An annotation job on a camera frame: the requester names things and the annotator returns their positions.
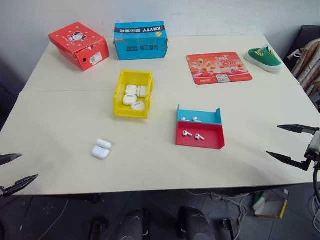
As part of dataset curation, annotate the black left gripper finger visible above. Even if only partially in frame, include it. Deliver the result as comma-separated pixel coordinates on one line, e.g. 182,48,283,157
0,173,39,199
0,153,23,167

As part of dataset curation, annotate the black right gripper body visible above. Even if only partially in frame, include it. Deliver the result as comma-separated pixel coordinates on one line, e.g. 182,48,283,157
303,126,320,167

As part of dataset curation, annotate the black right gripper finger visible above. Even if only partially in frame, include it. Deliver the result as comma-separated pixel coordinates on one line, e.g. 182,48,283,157
277,123,314,135
266,150,314,172

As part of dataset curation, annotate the open cardboard box on floor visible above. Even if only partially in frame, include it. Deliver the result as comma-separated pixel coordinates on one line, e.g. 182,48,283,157
251,188,289,220

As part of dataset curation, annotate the yellow plastic bin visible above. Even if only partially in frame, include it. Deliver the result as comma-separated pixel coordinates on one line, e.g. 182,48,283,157
113,69,154,119

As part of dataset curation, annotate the red cardboard shoe box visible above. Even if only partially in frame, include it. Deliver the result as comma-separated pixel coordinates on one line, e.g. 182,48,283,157
47,21,111,72

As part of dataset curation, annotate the blue cardboard box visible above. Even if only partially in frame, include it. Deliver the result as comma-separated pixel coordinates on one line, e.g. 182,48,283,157
113,20,169,61

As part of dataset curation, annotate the beige patterned clothing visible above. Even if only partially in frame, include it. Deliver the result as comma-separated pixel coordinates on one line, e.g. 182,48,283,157
286,39,320,112

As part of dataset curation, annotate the green canvas shoe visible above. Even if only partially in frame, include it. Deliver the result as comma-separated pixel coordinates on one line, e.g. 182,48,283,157
243,44,284,74

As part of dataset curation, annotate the red plastic tray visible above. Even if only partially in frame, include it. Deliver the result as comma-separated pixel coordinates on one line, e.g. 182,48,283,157
175,120,226,150

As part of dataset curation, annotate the blue plastic tray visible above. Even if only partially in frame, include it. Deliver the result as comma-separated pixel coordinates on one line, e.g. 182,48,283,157
176,104,224,125

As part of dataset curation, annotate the dark chair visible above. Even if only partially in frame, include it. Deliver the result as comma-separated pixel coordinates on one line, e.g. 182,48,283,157
284,24,320,76

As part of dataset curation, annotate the red printed mouse pad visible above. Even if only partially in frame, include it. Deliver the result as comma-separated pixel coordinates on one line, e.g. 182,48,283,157
186,51,253,86

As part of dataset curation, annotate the dark rounded shape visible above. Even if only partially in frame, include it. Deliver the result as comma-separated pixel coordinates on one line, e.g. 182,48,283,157
121,207,151,240
177,205,214,240

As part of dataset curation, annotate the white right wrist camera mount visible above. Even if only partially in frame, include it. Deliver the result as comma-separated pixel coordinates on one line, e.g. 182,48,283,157
307,131,320,154

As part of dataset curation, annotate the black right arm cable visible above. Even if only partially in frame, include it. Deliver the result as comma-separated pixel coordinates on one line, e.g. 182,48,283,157
312,164,320,200

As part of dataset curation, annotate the white floor cable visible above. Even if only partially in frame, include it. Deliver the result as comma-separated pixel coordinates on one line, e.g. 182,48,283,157
186,189,249,227

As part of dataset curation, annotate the black floor bracket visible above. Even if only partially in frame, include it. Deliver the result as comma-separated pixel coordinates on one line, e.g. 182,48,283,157
221,218,241,240

